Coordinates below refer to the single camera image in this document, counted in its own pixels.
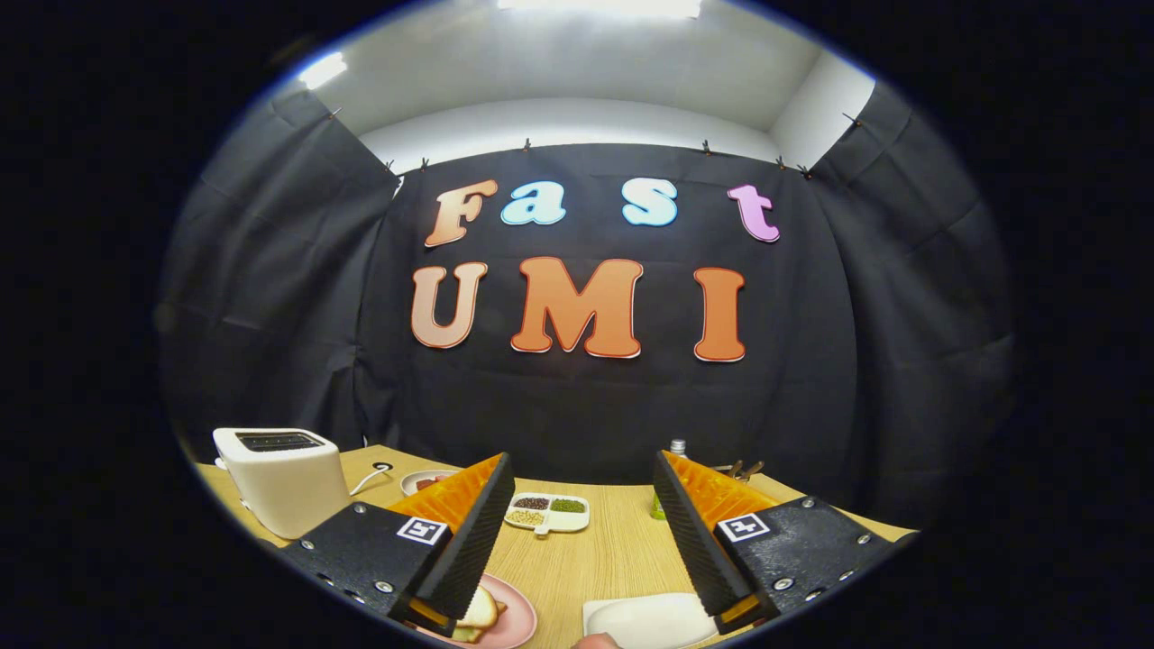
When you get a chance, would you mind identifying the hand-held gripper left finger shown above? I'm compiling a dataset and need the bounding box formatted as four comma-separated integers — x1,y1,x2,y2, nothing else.
279,452,516,637

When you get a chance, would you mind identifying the grey round plate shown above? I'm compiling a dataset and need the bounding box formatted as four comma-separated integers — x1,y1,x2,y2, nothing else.
399,469,461,498

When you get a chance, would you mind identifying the white bread slice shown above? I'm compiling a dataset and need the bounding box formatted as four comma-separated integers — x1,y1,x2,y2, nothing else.
448,602,508,644

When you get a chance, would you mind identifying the white divided bean dish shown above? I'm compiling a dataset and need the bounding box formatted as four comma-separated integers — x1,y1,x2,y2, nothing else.
504,492,591,538

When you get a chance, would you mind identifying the black backdrop cloth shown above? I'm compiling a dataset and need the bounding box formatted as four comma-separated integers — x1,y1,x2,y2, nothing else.
158,81,1015,533

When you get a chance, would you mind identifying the green label metal bottle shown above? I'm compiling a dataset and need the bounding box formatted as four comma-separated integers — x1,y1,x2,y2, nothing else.
651,439,688,521

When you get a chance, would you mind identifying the white square plate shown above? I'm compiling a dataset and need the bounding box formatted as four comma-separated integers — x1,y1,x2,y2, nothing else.
582,592,720,649

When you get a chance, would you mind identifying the white toaster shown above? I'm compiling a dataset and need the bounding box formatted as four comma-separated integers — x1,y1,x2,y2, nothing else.
213,427,351,541

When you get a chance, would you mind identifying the small ceiling light panel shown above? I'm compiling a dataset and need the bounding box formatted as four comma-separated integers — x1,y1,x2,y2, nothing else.
298,51,349,91

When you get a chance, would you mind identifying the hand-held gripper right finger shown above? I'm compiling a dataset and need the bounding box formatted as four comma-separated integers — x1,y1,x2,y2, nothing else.
653,450,919,636

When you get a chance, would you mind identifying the pink plate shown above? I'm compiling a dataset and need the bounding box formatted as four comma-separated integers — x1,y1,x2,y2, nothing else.
415,573,538,649

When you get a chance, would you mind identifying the wide ceiling light panel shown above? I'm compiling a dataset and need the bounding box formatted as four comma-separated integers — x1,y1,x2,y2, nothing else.
496,0,704,19

